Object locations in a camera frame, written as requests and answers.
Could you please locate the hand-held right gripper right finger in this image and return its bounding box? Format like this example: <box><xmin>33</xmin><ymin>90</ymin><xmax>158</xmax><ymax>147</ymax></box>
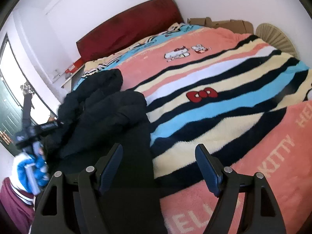
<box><xmin>195</xmin><ymin>144</ymin><xmax>287</xmax><ymax>234</ymax></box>

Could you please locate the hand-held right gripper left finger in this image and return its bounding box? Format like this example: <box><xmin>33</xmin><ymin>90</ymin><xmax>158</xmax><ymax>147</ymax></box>
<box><xmin>32</xmin><ymin>143</ymin><xmax>123</xmax><ymax>234</ymax></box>

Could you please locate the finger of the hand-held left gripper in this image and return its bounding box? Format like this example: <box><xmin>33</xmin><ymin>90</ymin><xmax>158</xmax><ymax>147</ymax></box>
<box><xmin>39</xmin><ymin>121</ymin><xmax>61</xmax><ymax>132</ymax></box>
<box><xmin>22</xmin><ymin>95</ymin><xmax>34</xmax><ymax>128</ymax></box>

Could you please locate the black jacket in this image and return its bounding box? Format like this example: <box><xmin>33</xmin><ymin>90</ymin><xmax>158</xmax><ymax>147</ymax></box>
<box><xmin>41</xmin><ymin>69</ymin><xmax>168</xmax><ymax>234</ymax></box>

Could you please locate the person's left forearm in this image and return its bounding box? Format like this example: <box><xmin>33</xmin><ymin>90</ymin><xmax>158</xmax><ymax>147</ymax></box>
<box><xmin>0</xmin><ymin>177</ymin><xmax>36</xmax><ymax>234</ymax></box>

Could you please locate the person's left hand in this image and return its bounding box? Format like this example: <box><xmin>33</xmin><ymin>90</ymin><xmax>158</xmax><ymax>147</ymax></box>
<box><xmin>12</xmin><ymin>148</ymin><xmax>50</xmax><ymax>194</ymax></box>

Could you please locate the green door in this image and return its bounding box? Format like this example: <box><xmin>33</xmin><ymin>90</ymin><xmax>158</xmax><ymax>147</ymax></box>
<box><xmin>0</xmin><ymin>36</ymin><xmax>26</xmax><ymax>155</ymax></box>

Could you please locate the red door sticker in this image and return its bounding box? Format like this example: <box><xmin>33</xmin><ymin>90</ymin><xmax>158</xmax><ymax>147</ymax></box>
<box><xmin>0</xmin><ymin>130</ymin><xmax>12</xmax><ymax>144</ymax></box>

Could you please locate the dark window ornament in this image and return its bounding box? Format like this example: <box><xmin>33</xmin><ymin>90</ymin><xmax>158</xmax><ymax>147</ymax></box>
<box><xmin>20</xmin><ymin>83</ymin><xmax>34</xmax><ymax>96</ymax></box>

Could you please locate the white nightstand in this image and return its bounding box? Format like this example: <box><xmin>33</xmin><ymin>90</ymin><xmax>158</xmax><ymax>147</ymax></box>
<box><xmin>61</xmin><ymin>72</ymin><xmax>81</xmax><ymax>89</ymax></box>

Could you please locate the red box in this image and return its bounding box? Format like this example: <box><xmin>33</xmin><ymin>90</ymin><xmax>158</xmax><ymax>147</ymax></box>
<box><xmin>65</xmin><ymin>58</ymin><xmax>84</xmax><ymax>74</ymax></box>

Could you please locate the striped pink cartoon blanket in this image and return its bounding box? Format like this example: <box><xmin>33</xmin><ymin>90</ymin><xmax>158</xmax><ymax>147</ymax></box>
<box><xmin>113</xmin><ymin>26</ymin><xmax>312</xmax><ymax>234</ymax></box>

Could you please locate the cartoon print bedsheet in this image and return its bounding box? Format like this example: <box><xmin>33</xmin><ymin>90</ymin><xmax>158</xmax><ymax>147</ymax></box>
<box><xmin>73</xmin><ymin>22</ymin><xmax>193</xmax><ymax>89</ymax></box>

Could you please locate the dark red headboard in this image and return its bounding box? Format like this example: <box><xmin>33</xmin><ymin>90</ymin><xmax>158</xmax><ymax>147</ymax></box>
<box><xmin>76</xmin><ymin>0</ymin><xmax>184</xmax><ymax>62</ymax></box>

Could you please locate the flattened cardboard box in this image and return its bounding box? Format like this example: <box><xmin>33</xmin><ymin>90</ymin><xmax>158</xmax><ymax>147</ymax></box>
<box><xmin>187</xmin><ymin>17</ymin><xmax>254</xmax><ymax>34</ymax></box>

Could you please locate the beige round fan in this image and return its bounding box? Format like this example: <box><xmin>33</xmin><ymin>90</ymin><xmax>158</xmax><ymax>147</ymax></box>
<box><xmin>255</xmin><ymin>23</ymin><xmax>297</xmax><ymax>59</ymax></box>

